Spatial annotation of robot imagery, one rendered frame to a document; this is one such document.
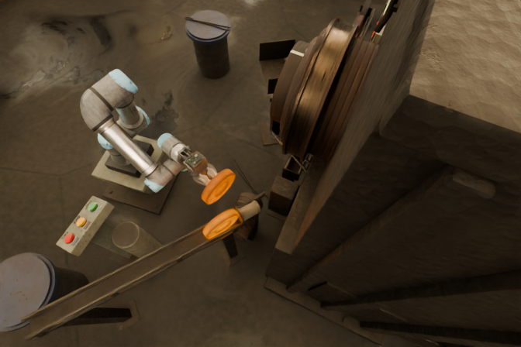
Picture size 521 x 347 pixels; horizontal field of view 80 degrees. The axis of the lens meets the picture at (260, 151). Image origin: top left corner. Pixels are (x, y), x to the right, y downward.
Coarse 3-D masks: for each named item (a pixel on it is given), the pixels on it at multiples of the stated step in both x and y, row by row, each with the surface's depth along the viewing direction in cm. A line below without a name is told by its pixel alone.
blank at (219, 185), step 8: (216, 176) 112; (224, 176) 113; (232, 176) 117; (208, 184) 111; (216, 184) 111; (224, 184) 121; (208, 192) 111; (216, 192) 120; (224, 192) 124; (208, 200) 113; (216, 200) 122
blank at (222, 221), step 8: (232, 208) 123; (216, 216) 117; (224, 216) 118; (232, 216) 119; (208, 224) 117; (216, 224) 116; (224, 224) 127; (232, 224) 129; (208, 232) 117; (216, 232) 123
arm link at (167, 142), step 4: (160, 136) 130; (164, 136) 129; (168, 136) 129; (172, 136) 130; (160, 140) 129; (164, 140) 128; (168, 140) 127; (172, 140) 127; (176, 140) 128; (160, 144) 129; (164, 144) 127; (168, 144) 126; (172, 144) 126; (176, 144) 125; (184, 144) 128; (160, 148) 129; (164, 148) 127; (168, 148) 126; (172, 148) 125; (164, 152) 130; (168, 152) 126; (168, 156) 133
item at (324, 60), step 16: (336, 32) 86; (320, 48) 82; (336, 48) 83; (320, 64) 82; (304, 80) 82; (320, 80) 82; (304, 96) 83; (320, 96) 82; (304, 112) 85; (288, 128) 88; (304, 128) 87; (288, 144) 95; (304, 144) 91
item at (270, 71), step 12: (264, 48) 173; (276, 48) 175; (288, 48) 176; (264, 60) 181; (276, 60) 181; (264, 72) 176; (276, 72) 176; (264, 132) 226; (276, 132) 222; (264, 144) 221
